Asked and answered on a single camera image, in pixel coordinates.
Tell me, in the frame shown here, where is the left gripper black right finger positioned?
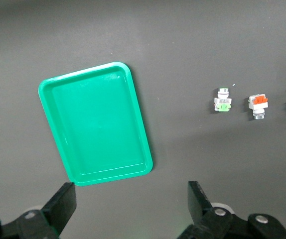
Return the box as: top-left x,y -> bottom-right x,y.
177,181 -> 286,239

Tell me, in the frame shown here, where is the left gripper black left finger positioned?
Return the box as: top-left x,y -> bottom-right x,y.
0,182 -> 78,239

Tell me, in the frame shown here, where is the white push button green block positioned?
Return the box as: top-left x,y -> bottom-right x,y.
213,87 -> 233,113

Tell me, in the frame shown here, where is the white push button orange block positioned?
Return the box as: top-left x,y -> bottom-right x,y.
248,93 -> 269,120

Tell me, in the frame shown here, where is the green plastic tray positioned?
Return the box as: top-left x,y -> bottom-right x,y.
37,61 -> 154,187

